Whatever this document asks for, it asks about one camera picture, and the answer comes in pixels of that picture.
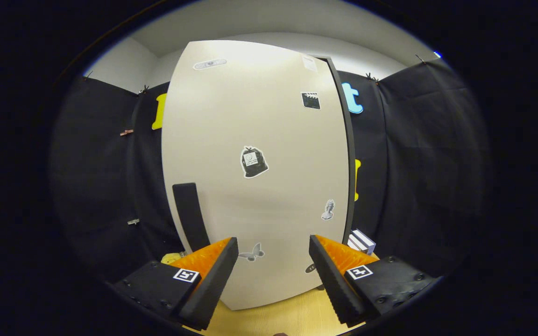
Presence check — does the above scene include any dark grey shoe cabinet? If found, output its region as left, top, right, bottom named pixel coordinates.
left=315, top=57, right=356, bottom=292

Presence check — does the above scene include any black door handle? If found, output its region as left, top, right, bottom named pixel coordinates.
left=172, top=182, right=211, bottom=252

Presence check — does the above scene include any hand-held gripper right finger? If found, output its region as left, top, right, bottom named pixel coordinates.
left=309, top=235, right=440, bottom=328

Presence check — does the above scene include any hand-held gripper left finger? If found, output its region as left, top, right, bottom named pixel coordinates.
left=109, top=237, right=240, bottom=332

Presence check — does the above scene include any black backdrop cloth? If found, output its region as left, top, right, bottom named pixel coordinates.
left=50, top=58, right=491, bottom=280

